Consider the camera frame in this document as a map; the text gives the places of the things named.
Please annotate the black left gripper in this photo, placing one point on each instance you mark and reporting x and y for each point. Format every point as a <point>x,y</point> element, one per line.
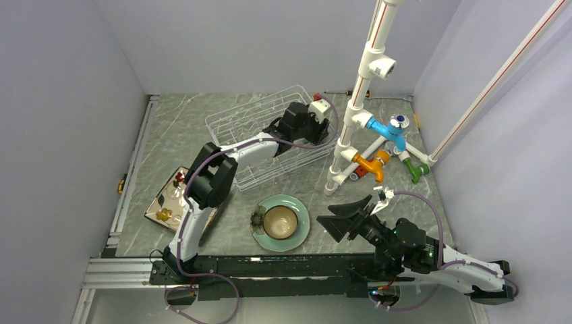
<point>320,129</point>

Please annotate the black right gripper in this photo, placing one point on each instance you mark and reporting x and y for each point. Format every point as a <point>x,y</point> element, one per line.
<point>336,225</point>

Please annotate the brown patterned ceramic bowl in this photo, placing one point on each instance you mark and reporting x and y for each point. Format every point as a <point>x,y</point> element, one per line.
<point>280,222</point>

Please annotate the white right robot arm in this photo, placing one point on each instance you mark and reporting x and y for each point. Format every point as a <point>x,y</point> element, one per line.
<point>407,251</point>

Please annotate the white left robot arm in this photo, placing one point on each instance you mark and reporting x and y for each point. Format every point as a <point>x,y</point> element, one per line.
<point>210,178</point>

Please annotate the orange pipe fitting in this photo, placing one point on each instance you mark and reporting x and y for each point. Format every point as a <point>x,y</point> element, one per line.
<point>374,165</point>

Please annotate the green pipe fitting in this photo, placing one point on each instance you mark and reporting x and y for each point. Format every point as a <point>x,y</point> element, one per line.
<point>416,172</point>

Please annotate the teal flower ceramic plate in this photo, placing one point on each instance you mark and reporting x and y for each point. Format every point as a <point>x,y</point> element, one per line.
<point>273,245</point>

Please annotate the blue pipe valve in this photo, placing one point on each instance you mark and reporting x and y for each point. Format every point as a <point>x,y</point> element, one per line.
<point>392,131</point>

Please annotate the brown rectangular floral plate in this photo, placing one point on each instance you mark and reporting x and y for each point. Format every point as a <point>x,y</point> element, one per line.
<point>168,206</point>

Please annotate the white diagonal PVC pipe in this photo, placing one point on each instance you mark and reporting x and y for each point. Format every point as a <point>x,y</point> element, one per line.
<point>539,28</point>

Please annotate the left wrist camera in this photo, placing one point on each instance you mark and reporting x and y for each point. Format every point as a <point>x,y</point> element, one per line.
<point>319,107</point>

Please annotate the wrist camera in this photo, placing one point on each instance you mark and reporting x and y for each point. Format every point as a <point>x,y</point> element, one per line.
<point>319,107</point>
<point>385,195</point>

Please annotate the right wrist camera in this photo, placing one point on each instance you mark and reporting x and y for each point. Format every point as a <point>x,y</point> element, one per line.
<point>385,195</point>

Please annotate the white wire dish rack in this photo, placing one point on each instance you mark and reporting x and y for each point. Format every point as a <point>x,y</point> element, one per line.
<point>242,122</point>

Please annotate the yellow handled screwdriver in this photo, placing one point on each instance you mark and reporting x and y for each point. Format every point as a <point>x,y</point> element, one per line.
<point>347,93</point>

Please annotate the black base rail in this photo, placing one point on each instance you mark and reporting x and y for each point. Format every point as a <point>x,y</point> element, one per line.
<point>350,275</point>

